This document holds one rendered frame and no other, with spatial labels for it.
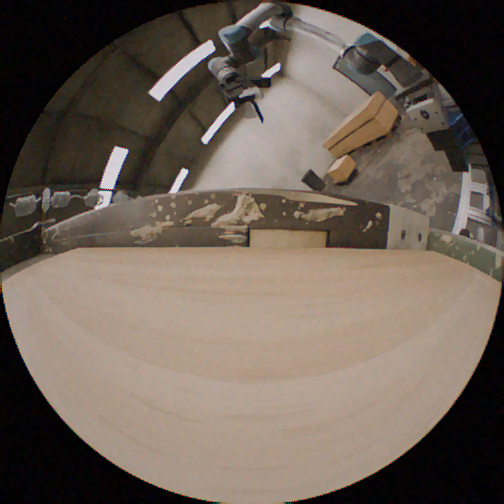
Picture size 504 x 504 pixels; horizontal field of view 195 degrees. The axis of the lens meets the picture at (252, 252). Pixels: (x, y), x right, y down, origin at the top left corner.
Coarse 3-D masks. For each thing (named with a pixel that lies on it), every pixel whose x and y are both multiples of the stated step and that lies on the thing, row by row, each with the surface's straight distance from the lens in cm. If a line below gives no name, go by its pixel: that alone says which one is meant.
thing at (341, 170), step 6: (348, 156) 352; (336, 162) 379; (342, 162) 341; (348, 162) 349; (354, 162) 358; (330, 168) 380; (336, 168) 336; (342, 168) 337; (348, 168) 347; (354, 168) 355; (330, 174) 374; (336, 174) 356; (342, 174) 341; (348, 174) 342; (336, 180) 378; (342, 180) 346
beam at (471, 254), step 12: (432, 240) 32; (444, 240) 31; (456, 240) 31; (444, 252) 31; (456, 252) 31; (468, 252) 30; (480, 252) 30; (492, 252) 30; (468, 264) 30; (480, 264) 30; (492, 264) 30; (492, 276) 30
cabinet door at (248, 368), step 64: (64, 256) 24; (128, 256) 13; (192, 256) 10; (256, 256) 10; (320, 256) 11; (384, 256) 15; (64, 320) 7; (128, 320) 5; (192, 320) 5; (256, 320) 4; (320, 320) 5; (384, 320) 6; (448, 320) 8; (64, 384) 5; (128, 384) 4; (192, 384) 3; (256, 384) 3; (320, 384) 3; (384, 384) 4; (448, 384) 5; (128, 448) 3; (192, 448) 3; (256, 448) 3; (320, 448) 3; (384, 448) 4
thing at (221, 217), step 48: (48, 192) 77; (192, 192) 15; (240, 192) 14; (288, 192) 14; (48, 240) 58; (96, 240) 26; (144, 240) 18; (192, 240) 15; (240, 240) 14; (336, 240) 16; (384, 240) 21
